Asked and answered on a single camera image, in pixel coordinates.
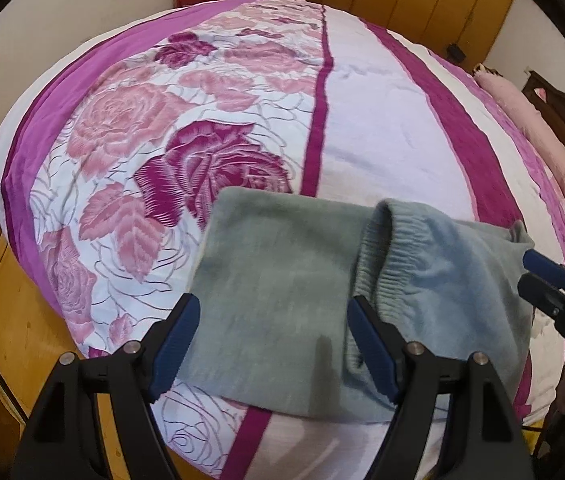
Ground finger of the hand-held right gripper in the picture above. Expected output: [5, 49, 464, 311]
[523, 249, 565, 307]
[517, 274, 565, 321]

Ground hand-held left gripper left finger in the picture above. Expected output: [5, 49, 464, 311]
[10, 292, 201, 480]

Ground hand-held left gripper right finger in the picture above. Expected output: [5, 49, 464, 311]
[347, 295, 536, 480]

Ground grey fleece pants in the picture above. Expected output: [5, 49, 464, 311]
[176, 186, 536, 420]

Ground long pink checked pillow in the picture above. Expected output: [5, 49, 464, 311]
[475, 67, 565, 281]

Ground dark wooden headboard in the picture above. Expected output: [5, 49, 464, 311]
[521, 70, 565, 186]

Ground pink floral striped blanket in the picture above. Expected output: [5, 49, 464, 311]
[0, 0, 565, 480]

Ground wooden wardrobe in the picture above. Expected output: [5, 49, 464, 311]
[240, 0, 518, 63]

